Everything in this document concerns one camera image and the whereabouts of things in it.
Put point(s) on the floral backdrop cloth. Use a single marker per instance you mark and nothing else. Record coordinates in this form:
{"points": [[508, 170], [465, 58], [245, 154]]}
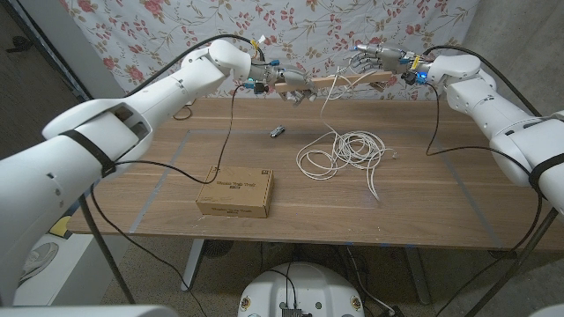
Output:
{"points": [[308, 22]]}

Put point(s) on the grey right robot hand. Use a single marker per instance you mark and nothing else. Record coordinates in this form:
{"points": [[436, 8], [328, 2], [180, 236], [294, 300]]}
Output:
{"points": [[388, 57]]}

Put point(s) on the white floor mat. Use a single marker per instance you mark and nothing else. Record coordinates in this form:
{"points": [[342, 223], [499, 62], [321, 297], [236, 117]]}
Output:
{"points": [[66, 273]]}

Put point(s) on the wooden clip hanger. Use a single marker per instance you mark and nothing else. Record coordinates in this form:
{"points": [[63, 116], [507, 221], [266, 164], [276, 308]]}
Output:
{"points": [[352, 80]]}

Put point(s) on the dark door rail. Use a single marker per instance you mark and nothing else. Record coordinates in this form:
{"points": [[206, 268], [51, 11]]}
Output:
{"points": [[44, 42]]}

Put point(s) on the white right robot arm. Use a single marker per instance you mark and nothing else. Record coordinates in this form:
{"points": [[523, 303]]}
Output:
{"points": [[506, 119]]}

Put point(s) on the white robot torso edge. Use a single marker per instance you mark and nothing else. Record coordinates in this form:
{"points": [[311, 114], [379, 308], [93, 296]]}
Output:
{"points": [[88, 311]]}

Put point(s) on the yellow black slipper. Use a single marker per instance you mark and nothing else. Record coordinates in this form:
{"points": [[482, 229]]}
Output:
{"points": [[59, 226]]}

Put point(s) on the grey sneaker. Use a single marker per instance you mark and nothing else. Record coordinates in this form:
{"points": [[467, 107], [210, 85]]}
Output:
{"points": [[39, 260]]}

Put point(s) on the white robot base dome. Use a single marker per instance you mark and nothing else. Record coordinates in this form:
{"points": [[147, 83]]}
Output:
{"points": [[304, 286]]}

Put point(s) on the small metal connector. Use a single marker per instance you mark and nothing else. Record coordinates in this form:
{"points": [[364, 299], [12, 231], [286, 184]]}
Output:
{"points": [[277, 131]]}

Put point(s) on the brown cardboard box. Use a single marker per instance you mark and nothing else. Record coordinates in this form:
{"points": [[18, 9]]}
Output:
{"points": [[233, 189]]}

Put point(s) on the white table leg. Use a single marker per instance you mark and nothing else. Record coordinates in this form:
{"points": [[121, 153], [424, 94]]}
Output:
{"points": [[193, 264]]}

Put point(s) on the grey table leg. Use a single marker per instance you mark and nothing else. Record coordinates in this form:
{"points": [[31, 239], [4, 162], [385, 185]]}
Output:
{"points": [[416, 273]]}

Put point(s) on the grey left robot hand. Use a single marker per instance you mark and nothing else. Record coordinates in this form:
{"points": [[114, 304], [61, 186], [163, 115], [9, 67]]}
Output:
{"points": [[291, 79]]}

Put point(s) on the black round fan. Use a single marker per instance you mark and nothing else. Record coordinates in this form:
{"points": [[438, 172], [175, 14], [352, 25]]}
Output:
{"points": [[218, 248]]}

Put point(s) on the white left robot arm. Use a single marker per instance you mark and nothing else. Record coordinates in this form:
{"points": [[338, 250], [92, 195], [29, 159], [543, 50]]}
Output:
{"points": [[110, 141]]}

